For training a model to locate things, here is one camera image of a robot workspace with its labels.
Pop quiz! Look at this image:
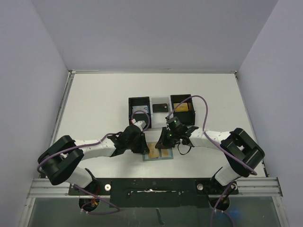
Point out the green card holder wallet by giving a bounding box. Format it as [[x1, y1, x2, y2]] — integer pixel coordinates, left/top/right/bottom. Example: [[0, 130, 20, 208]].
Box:
[[143, 148, 173, 161]]

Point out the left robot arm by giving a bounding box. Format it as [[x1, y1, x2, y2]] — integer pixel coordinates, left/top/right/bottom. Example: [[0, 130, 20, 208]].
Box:
[[37, 121, 149, 194]]

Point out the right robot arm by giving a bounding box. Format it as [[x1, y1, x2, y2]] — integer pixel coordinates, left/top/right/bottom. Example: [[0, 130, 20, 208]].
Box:
[[155, 117, 265, 193]]

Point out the gold striped card in holder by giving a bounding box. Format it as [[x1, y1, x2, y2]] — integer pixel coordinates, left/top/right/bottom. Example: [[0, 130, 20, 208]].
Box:
[[159, 149, 171, 159]]

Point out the gold credit card in bin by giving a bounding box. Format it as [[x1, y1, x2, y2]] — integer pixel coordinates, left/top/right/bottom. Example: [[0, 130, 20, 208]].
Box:
[[173, 102, 189, 112]]

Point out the black card in white bin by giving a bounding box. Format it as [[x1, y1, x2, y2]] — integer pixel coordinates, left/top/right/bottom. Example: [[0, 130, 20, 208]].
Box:
[[152, 103, 169, 113]]

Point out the silver card in left bin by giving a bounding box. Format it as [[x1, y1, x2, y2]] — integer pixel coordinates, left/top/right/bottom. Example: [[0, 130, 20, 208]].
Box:
[[132, 105, 149, 114]]

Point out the black right bin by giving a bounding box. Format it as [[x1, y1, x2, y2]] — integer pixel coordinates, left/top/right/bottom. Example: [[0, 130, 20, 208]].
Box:
[[170, 94, 196, 126]]

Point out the black bin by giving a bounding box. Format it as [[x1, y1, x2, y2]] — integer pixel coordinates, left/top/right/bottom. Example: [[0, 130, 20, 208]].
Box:
[[128, 96, 151, 125], [170, 94, 196, 126]]

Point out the white middle bin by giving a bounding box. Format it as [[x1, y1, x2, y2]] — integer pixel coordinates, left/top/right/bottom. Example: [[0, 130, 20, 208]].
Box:
[[150, 96, 171, 129]]

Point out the black left bin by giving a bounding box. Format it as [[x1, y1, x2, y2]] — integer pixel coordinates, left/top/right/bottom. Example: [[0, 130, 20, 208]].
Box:
[[128, 96, 151, 125]]

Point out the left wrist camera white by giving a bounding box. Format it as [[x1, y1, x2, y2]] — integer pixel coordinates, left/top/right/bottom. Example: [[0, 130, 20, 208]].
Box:
[[131, 119, 147, 131]]

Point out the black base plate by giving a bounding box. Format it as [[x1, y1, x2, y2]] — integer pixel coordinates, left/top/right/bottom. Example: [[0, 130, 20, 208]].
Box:
[[68, 177, 239, 209]]

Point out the aluminium front rail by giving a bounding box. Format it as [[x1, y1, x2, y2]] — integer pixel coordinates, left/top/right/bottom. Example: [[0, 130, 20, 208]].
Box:
[[27, 177, 283, 199]]

